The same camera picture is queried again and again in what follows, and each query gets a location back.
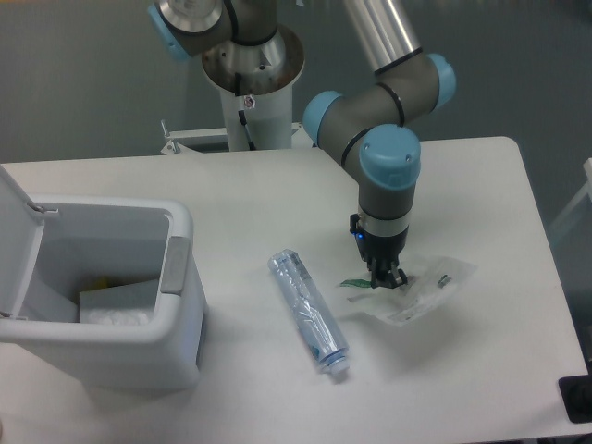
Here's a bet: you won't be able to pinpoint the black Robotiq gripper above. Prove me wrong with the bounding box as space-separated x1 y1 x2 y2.
353 228 408 289

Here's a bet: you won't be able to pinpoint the white plastic packaging bag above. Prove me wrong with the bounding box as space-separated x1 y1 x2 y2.
338 254 477 327

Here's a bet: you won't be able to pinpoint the crushed clear plastic bottle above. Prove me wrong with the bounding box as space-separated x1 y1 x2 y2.
267 250 350 381

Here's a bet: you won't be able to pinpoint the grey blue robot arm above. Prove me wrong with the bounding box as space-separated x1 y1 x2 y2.
148 1 456 289

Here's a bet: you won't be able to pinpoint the white trash can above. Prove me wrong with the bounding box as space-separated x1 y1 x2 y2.
1 195 206 390

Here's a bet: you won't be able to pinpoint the white trash can lid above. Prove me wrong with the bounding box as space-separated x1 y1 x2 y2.
1 167 44 316

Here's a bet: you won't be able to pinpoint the black device at table edge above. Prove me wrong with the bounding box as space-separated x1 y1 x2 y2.
559 375 591 424

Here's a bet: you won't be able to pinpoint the white frame at right edge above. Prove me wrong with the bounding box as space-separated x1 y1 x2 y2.
548 158 591 248

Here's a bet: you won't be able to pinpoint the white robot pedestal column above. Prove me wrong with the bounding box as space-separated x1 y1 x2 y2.
202 25 304 152

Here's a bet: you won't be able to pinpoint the black cable on pedestal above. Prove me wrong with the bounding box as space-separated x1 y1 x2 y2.
234 72 258 152

